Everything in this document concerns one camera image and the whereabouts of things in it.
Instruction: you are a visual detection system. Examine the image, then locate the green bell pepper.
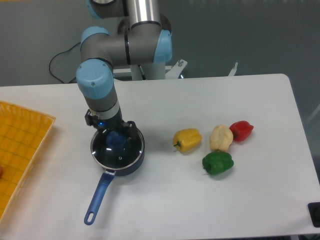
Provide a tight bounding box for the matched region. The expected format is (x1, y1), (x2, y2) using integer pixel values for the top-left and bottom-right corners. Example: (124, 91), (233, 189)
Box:
(202, 151), (234, 176)

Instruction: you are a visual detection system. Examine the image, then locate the yellow bell pepper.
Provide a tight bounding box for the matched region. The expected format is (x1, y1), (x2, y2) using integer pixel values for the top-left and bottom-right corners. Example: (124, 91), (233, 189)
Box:
(172, 128), (202, 153)

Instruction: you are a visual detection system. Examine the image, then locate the yellow woven basket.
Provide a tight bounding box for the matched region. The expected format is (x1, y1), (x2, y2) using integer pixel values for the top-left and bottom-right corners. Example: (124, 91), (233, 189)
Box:
(0, 100), (56, 219)

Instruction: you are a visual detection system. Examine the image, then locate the black corner device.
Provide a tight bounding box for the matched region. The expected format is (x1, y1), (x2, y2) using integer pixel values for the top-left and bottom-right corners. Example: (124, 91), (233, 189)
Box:
(307, 202), (320, 228)

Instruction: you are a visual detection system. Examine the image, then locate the black floor cable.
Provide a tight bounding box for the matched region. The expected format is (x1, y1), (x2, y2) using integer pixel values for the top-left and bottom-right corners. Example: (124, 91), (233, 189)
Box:
(48, 41), (82, 84)

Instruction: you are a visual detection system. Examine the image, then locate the blue saucepan with handle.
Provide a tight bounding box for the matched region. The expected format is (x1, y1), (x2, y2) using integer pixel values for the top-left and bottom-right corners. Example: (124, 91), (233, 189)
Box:
(83, 124), (146, 226)

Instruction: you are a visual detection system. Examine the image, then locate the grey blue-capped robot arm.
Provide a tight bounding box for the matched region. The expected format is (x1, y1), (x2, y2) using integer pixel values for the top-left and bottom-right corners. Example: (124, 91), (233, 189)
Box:
(76, 0), (173, 139)

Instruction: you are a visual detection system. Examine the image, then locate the red bell pepper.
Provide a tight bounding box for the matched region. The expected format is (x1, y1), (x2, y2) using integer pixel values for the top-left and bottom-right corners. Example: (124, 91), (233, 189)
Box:
(229, 120), (254, 142)

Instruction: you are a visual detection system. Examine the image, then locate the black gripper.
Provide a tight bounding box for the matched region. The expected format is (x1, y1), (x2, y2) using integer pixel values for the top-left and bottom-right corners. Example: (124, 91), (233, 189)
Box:
(84, 109), (137, 140)

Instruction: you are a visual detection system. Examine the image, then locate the cream white bell pepper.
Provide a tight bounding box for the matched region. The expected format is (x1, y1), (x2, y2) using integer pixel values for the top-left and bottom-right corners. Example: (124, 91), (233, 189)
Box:
(209, 125), (234, 152)

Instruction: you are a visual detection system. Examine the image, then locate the white metal base frame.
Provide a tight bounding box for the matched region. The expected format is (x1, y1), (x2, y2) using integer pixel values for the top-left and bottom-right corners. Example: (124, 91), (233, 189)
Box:
(112, 59), (238, 83)

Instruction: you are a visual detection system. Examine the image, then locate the glass pot lid blue knob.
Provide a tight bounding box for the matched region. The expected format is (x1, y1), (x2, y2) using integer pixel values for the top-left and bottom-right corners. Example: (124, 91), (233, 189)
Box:
(90, 130), (145, 176)

